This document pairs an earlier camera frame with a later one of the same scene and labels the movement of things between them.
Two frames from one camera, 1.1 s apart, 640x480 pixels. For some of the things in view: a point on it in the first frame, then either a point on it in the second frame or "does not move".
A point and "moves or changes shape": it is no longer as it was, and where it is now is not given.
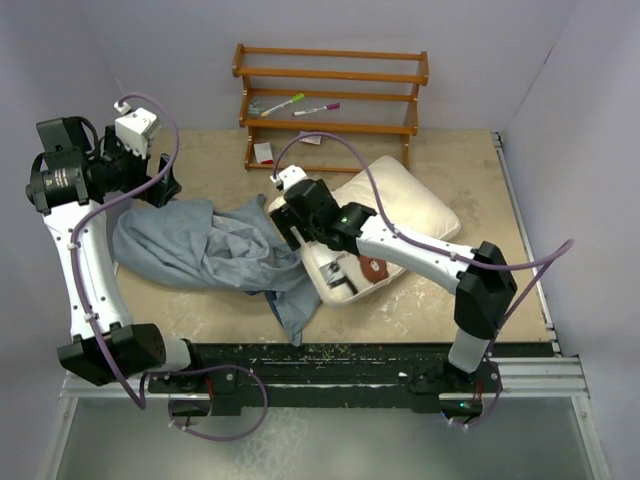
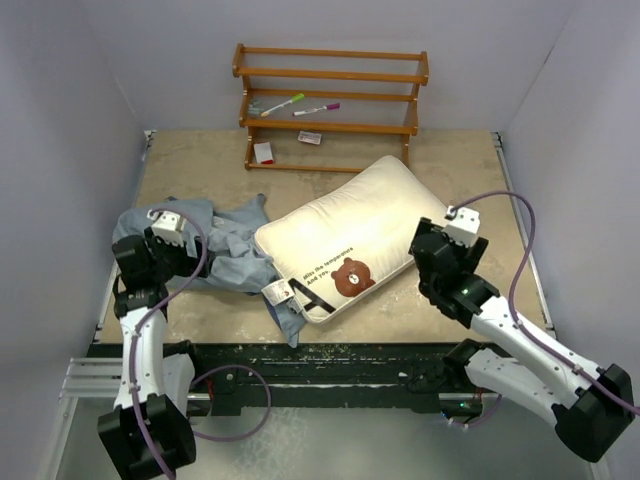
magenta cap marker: (326, 107) does not move
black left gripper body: (122, 169) to (168, 260)
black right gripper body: (286, 217) to (468, 262)
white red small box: (263, 153) does not move
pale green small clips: (255, 110) does not move
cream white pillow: (398, 194) moves or changes shape
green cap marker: (295, 98) does not move
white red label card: (310, 139) does not move
